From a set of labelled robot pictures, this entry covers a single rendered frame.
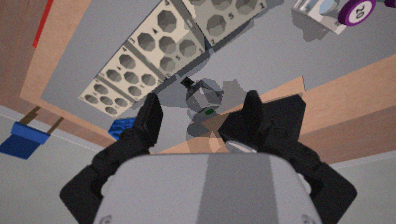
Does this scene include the blue tube rack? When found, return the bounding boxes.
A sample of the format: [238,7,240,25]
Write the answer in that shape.
[108,118,135,140]

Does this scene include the beige bucket adapter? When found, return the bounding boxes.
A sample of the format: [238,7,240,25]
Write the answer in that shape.
[182,0,267,46]
[79,75,136,118]
[128,0,205,78]
[99,41,165,101]

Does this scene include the white tube rack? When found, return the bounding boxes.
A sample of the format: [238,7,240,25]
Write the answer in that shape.
[291,0,347,35]

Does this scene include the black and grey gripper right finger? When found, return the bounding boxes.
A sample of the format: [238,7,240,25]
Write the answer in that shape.
[241,90,357,224]

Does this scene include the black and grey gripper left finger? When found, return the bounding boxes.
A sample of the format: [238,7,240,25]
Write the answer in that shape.
[59,93,163,224]

